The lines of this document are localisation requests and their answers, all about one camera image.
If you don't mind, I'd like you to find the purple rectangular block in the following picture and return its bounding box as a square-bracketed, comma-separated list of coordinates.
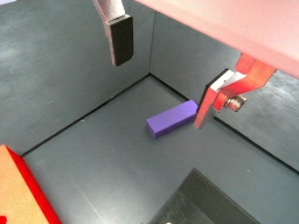
[145, 100, 197, 138]

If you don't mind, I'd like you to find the silver bolted gripper right finger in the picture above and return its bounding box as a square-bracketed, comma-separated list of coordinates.
[193, 53, 276, 129]

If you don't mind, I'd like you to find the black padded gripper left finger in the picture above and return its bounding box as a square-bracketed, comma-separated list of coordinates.
[92, 0, 133, 67]

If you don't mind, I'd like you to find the red shape sorting board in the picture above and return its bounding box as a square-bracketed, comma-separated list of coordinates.
[0, 145, 61, 224]

